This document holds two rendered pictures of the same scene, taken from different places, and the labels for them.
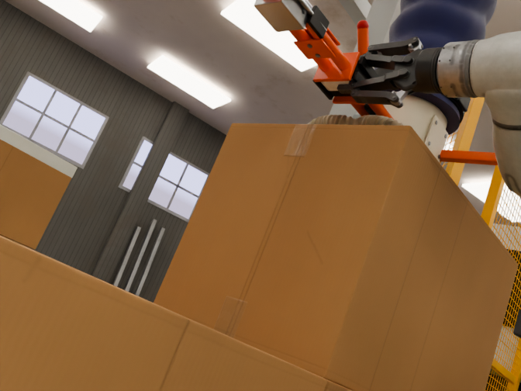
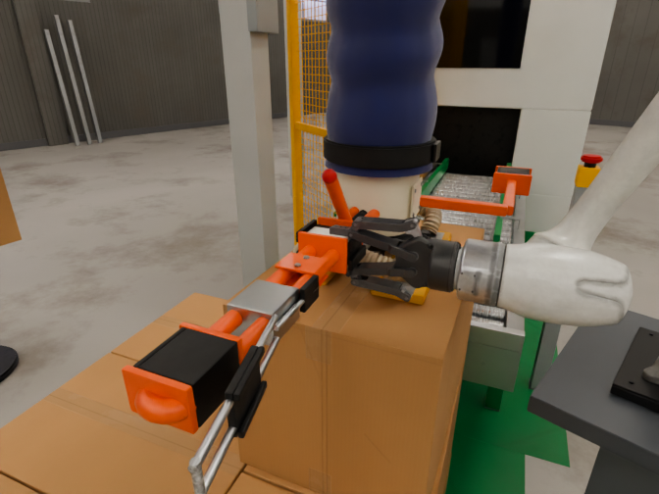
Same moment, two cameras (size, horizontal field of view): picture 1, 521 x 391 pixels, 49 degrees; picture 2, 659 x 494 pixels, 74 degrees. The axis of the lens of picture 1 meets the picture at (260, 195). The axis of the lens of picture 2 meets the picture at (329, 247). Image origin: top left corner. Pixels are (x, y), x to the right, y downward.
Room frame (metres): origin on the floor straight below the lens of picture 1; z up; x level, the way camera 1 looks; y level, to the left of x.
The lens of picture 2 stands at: (0.38, 0.17, 1.35)
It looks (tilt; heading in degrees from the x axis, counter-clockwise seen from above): 23 degrees down; 339
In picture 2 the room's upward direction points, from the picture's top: straight up
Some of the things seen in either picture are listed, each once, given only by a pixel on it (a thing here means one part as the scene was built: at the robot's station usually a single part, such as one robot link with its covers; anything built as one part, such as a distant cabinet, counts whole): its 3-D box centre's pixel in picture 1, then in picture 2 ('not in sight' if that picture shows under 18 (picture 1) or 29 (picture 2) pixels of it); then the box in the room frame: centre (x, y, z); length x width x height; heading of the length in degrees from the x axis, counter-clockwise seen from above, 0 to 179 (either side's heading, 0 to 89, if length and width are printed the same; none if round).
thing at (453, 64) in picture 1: (461, 69); (478, 271); (0.82, -0.23, 1.08); 0.09 x 0.06 x 0.09; 136
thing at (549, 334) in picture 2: not in sight; (560, 288); (1.49, -1.26, 0.50); 0.07 x 0.07 x 1.00; 46
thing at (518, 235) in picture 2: not in sight; (517, 233); (2.04, -1.54, 0.50); 2.31 x 0.05 x 0.19; 136
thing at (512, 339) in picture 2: not in sight; (407, 317); (1.42, -0.50, 0.58); 0.70 x 0.03 x 0.06; 46
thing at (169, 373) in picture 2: not in sight; (187, 372); (0.74, 0.18, 1.07); 0.08 x 0.07 x 0.05; 136
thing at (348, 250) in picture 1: (353, 285); (374, 334); (1.16, -0.24, 0.74); 0.60 x 0.40 x 0.40; 135
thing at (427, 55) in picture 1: (419, 71); (427, 263); (0.87, -0.17, 1.08); 0.09 x 0.07 x 0.08; 46
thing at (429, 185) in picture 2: not in sight; (421, 187); (2.70, -1.36, 0.60); 1.60 x 0.11 x 0.09; 136
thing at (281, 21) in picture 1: (283, 6); (265, 311); (0.83, 0.08, 1.07); 0.07 x 0.07 x 0.04; 46
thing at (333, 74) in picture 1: (346, 78); (331, 243); (0.99, -0.07, 1.08); 0.10 x 0.08 x 0.06; 46
